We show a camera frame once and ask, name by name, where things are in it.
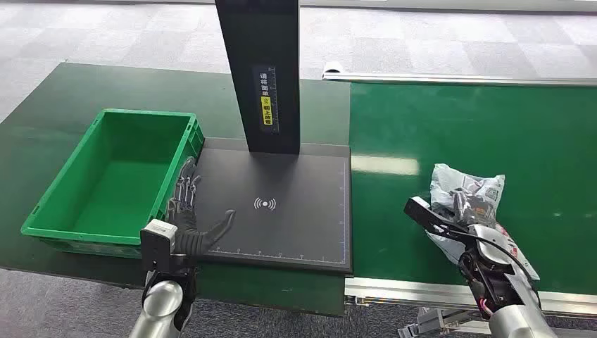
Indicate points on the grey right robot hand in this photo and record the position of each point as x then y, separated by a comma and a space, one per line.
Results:
471, 205

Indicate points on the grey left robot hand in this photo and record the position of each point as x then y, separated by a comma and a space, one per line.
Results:
184, 219

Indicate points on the grey plastic mailer package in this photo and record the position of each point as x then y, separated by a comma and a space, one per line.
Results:
447, 179

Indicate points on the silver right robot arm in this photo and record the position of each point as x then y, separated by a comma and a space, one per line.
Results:
508, 289

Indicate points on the green conveyor belt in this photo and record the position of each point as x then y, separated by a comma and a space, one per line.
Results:
466, 130

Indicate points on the white conveyor roller end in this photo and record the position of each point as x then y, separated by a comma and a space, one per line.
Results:
332, 68

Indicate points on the green plastic crate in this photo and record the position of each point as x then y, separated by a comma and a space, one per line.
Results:
116, 186

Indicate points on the black scanner base platform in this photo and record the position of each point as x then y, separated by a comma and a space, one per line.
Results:
289, 224

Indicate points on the yellow and black ruler sticker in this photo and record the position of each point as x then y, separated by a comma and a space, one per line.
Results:
267, 100

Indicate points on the black scanner column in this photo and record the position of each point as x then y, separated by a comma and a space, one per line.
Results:
266, 46

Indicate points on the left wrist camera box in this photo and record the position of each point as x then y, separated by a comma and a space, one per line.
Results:
158, 240

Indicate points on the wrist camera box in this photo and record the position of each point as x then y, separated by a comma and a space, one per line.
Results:
426, 217
158, 240

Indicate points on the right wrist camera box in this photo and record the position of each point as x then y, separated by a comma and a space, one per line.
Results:
426, 217

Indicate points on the aluminium conveyor side rail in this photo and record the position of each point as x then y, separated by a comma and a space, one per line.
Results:
420, 291
466, 78

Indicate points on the grey metal conveyor bracket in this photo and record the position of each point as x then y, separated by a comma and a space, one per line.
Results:
434, 322

